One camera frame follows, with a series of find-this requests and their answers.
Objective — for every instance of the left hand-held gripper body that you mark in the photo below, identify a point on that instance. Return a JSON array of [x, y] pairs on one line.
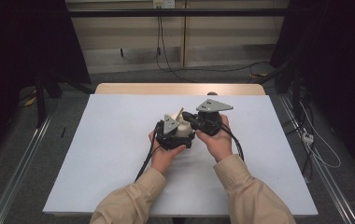
[[169, 130]]

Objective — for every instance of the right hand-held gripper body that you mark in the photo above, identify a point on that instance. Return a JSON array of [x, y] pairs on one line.
[[211, 116]]

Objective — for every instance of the white teapot with yellow lid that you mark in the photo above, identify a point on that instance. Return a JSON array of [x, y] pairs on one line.
[[183, 126]]

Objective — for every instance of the person's left hand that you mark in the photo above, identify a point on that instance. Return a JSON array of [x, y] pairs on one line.
[[163, 157]]

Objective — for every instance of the person's right hand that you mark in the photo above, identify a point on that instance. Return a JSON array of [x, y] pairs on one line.
[[217, 144]]

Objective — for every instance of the dark round table grommet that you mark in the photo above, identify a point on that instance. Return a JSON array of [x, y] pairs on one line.
[[212, 93]]

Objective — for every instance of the wooden table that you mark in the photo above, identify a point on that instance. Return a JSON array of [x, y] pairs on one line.
[[166, 88]]

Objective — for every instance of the white table board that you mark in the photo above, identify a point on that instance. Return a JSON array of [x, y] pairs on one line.
[[104, 140]]

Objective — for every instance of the white power strip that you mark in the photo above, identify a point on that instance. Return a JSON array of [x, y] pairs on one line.
[[307, 137]]

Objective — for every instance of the small black floor item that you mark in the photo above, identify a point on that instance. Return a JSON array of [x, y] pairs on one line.
[[63, 132]]

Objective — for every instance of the black metal stand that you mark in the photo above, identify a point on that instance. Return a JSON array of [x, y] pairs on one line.
[[41, 99]]

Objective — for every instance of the black curtain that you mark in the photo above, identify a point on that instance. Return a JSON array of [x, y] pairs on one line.
[[23, 46], [337, 62]]

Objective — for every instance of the yellow floor tape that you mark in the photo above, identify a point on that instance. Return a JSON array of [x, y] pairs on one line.
[[31, 101]]

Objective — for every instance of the black horizontal frame bar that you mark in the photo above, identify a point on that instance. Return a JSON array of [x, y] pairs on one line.
[[178, 12]]

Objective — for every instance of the white wall socket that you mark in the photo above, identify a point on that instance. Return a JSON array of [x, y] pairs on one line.
[[163, 3]]

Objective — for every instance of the aluminium floor rail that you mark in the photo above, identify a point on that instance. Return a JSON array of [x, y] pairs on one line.
[[20, 168], [322, 174]]

